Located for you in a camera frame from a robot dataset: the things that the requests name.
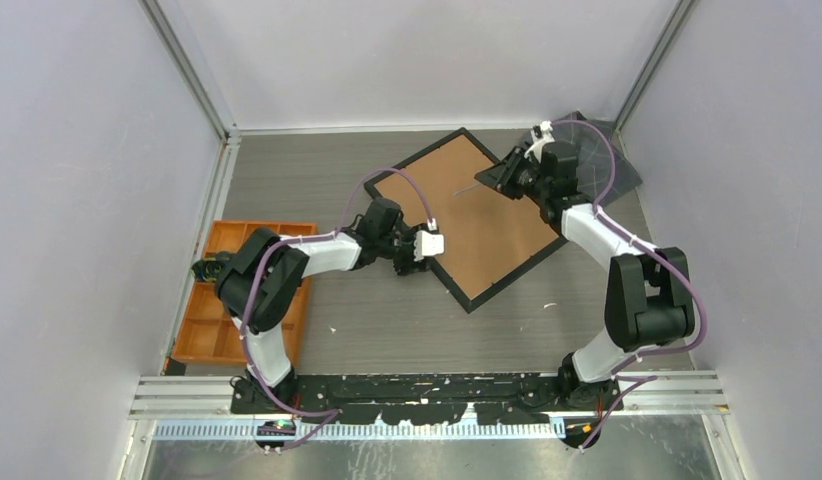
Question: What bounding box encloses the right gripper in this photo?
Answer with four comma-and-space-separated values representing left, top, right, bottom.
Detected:
475, 147, 550, 202

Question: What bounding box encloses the yellow handled screwdriver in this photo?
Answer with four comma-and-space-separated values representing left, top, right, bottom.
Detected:
452, 183, 482, 197

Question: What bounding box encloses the black picture frame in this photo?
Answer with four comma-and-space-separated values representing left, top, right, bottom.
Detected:
365, 128, 566, 313

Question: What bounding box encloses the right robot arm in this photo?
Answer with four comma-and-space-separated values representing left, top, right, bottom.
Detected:
475, 142, 695, 411

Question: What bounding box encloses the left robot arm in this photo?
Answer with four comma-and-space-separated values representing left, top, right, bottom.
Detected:
214, 198, 446, 414

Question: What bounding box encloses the grey checked cloth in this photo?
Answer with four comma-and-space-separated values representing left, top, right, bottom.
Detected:
553, 111, 643, 207

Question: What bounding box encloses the orange wooden divided tray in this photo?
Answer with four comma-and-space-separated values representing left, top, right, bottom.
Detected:
170, 220, 318, 367

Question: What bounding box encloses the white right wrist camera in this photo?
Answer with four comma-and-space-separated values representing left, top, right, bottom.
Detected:
523, 120, 555, 162

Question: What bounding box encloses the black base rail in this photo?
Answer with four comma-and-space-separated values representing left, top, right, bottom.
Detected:
229, 372, 620, 426

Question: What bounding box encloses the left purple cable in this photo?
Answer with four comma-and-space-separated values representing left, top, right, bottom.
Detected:
241, 166, 440, 454

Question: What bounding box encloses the purple cable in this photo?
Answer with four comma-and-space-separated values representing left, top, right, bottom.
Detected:
540, 119, 708, 453
241, 166, 440, 454

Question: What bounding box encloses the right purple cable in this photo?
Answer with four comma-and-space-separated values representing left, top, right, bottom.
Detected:
540, 119, 708, 453

